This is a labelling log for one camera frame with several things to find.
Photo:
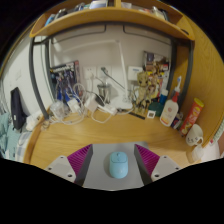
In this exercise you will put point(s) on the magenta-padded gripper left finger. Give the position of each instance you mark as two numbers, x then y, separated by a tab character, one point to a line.
60	166

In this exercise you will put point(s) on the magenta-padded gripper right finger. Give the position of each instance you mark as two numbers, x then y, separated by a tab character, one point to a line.
165	166

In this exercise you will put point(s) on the light blue computer mouse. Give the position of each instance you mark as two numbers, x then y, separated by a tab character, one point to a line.
118	165

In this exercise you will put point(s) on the grey mouse pad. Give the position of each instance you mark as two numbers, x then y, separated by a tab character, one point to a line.
100	166

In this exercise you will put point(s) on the white plastic wrapper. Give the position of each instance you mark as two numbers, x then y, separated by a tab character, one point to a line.
197	154

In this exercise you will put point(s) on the plaid cloth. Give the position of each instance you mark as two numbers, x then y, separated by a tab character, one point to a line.
24	146

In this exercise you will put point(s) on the white printed mug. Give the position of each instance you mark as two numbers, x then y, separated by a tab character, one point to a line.
193	135

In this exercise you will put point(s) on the small blue box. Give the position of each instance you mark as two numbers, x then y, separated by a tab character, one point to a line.
176	122

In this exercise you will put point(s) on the white red-capped lotion bottle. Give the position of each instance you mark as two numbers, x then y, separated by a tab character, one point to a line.
168	113

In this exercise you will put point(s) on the small white square clock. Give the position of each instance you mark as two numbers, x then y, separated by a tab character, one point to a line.
151	114

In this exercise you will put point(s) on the red chip can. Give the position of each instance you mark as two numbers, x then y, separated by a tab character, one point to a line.
191	116

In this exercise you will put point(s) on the clear plastic cup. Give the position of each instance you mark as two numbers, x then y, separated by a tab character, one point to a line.
57	110

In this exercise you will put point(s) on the black flat strip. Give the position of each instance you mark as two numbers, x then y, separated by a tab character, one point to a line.
136	115

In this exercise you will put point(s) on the dark green round base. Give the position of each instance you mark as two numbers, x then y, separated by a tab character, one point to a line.
156	108

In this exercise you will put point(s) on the teal blanket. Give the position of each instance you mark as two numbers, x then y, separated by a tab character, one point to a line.
6	136

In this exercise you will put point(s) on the small white charger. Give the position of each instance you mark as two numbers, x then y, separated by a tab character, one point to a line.
73	106

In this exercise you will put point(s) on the blue bottle with white nozzle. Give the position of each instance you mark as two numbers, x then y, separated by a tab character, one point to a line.
163	98

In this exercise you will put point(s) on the large white charger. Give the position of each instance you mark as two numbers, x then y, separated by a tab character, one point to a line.
91	104

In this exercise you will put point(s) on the black backpack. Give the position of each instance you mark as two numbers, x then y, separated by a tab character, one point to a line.
17	110

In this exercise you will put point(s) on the white power strip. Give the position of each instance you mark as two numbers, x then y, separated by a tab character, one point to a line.
107	110

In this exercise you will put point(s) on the white desk lamp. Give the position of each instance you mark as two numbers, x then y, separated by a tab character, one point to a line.
124	105

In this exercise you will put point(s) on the brown tree-man figure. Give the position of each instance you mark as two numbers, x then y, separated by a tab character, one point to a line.
142	90

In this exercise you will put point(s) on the metal cup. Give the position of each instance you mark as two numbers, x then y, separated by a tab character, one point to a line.
104	95

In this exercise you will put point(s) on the blue robot model kit box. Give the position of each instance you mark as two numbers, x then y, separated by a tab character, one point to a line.
63	78

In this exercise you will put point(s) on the colourful figure print box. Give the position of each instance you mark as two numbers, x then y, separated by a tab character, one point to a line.
160	63

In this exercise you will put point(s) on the wooden shelf unit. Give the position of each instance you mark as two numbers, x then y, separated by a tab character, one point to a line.
100	15

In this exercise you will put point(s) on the white wall box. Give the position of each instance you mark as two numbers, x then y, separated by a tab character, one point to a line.
135	72

